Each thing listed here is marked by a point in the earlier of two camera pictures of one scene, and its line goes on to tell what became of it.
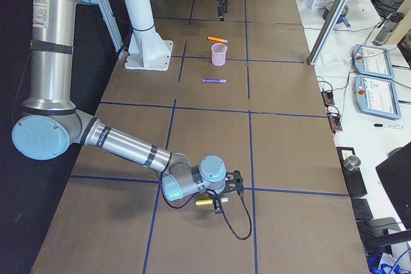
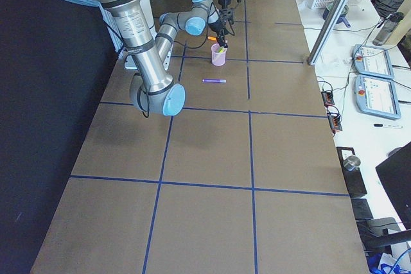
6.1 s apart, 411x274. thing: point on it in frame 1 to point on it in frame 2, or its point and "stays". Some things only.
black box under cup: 353,178 stays
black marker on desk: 390,126 stays
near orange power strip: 335,122 stays
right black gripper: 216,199 to 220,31
